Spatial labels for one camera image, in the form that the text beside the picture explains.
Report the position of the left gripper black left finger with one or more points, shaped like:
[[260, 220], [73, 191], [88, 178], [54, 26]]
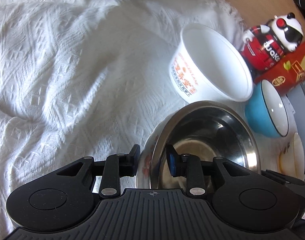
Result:
[[67, 196]]

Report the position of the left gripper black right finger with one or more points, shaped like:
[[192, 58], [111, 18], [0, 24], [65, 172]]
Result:
[[242, 199]]

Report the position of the white yellow-rimmed bowl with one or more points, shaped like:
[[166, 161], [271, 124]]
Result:
[[291, 159]]

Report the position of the stainless steel bowl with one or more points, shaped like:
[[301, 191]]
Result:
[[206, 129]]

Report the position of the white floral ceramic bowl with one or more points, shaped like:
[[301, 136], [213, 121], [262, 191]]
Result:
[[142, 180]]

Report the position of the blue ceramic bowl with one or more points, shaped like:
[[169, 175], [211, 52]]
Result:
[[265, 111]]

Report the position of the white computer case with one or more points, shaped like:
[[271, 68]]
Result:
[[295, 106]]

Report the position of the white textured tablecloth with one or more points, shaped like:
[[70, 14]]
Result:
[[88, 77]]

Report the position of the red quail eggs bag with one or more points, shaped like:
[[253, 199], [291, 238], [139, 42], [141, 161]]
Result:
[[288, 72]]

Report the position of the panda bear figurine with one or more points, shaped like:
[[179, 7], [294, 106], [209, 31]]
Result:
[[266, 44]]

